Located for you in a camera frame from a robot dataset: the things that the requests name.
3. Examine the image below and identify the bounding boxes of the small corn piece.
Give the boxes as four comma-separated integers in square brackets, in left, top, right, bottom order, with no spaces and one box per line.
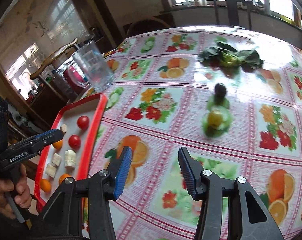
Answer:
[60,124,68,134]

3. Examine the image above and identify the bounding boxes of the orange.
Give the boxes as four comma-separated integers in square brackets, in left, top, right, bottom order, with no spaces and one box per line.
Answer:
[52,140,63,151]
[39,179,51,193]
[58,173,71,184]

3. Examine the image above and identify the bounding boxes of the large red tomato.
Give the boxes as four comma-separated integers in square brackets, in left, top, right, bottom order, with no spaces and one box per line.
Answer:
[68,134,81,150]

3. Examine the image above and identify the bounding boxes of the large corn piece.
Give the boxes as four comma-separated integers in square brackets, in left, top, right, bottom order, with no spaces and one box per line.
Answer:
[64,150,77,168]

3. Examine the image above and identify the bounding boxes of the small red tomato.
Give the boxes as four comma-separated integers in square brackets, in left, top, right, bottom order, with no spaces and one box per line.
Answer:
[77,115,90,130]

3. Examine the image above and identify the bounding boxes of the green plum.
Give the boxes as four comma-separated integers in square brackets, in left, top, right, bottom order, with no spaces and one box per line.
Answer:
[207,109,223,129]

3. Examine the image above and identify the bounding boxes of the dark plum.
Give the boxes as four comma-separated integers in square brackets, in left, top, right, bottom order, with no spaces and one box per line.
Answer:
[214,83,227,98]

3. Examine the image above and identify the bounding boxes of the person's left hand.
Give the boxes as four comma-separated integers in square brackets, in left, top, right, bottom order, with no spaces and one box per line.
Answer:
[0,163,33,219]

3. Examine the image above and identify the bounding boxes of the red white tray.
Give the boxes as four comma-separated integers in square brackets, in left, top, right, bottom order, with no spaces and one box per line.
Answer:
[34,93,107,212]

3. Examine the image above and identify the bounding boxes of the wooden chair left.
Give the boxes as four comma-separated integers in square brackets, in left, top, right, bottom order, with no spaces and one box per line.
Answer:
[30,37,78,101]

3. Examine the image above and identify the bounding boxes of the magenta thermos bottle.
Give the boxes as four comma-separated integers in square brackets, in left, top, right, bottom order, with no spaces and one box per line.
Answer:
[63,66,88,94]

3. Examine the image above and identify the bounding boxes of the clear glass mug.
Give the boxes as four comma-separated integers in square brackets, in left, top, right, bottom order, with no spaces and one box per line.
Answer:
[70,41,114,93]

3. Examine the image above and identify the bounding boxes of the floral plastic tablecloth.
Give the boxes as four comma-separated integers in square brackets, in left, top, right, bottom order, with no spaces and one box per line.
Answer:
[89,26,302,239]

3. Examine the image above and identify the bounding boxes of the round dark chair back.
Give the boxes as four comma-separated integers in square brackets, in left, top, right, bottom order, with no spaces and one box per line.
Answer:
[127,17,171,37]

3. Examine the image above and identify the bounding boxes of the green leafy vegetable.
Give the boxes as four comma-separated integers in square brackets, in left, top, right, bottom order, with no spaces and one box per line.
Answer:
[198,40,264,73]

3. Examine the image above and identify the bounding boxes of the dark wooden chair far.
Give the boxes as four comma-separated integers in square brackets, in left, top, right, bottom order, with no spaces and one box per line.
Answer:
[212,0,253,30]

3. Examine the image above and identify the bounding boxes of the white paper roll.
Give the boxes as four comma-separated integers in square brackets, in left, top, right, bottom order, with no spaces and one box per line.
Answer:
[263,0,271,15]

